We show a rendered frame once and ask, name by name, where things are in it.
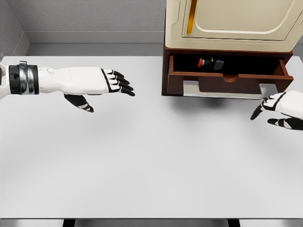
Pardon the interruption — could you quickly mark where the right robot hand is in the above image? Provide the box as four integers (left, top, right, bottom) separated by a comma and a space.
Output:
250, 91, 303, 131

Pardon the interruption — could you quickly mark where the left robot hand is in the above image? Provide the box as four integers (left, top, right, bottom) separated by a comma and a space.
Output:
59, 66, 136, 113

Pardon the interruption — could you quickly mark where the brown wooden drawer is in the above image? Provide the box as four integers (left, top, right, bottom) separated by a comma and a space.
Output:
167, 53, 294, 96

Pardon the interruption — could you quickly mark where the gold door handle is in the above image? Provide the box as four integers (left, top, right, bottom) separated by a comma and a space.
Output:
186, 0, 198, 35

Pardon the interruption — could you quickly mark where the red button black switch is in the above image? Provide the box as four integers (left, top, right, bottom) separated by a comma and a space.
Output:
198, 57, 225, 71

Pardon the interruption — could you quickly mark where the cream cabinet door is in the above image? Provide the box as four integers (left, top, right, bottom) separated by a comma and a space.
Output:
181, 0, 297, 41

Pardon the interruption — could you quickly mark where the cream cabinet with brown base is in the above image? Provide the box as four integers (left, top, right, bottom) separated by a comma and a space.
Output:
161, 0, 303, 99

